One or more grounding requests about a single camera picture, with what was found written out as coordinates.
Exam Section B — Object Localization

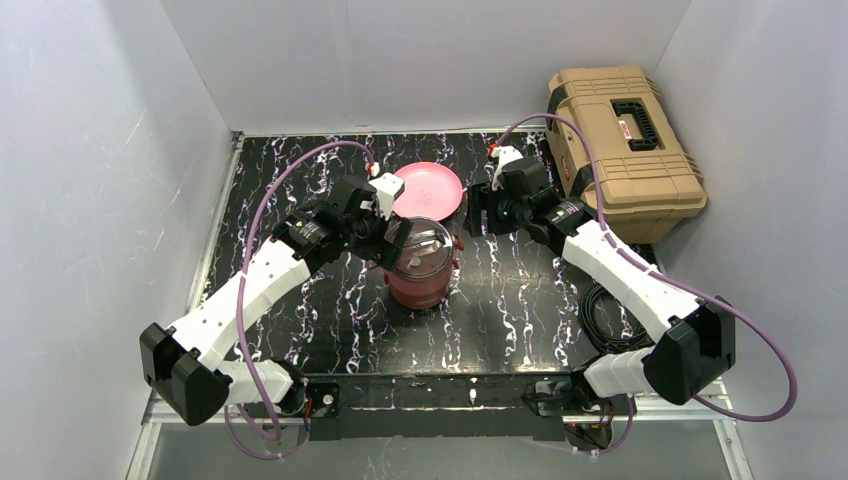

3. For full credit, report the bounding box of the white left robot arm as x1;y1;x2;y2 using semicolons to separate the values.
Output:
140;173;412;426

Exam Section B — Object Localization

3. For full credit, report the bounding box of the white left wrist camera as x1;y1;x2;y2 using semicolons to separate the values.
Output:
368;162;405;220

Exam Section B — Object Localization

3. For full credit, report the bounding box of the aluminium front frame rail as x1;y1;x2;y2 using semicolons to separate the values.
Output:
127;374;753;479

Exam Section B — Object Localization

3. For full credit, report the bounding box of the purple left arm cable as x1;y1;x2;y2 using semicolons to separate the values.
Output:
223;139;380;463

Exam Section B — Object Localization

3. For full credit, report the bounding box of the red steel lunch bowl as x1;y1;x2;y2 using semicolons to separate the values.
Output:
380;233;464;300
389;284;447;310

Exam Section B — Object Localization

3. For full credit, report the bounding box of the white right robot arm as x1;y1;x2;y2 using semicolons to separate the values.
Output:
465;147;736;405

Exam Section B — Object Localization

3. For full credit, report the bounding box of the pink plate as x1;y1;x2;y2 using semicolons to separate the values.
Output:
393;162;464;221

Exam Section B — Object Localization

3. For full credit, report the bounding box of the clear round lid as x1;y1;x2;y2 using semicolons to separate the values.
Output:
389;217;458;281

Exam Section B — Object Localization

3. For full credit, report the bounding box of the tan plastic tool case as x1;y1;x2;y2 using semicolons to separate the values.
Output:
546;66;708;244

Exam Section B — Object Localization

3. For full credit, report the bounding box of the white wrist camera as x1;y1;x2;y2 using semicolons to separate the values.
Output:
489;146;523;191
368;162;405;220

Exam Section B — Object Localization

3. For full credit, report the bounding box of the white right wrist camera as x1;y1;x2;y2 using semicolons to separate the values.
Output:
489;146;523;191

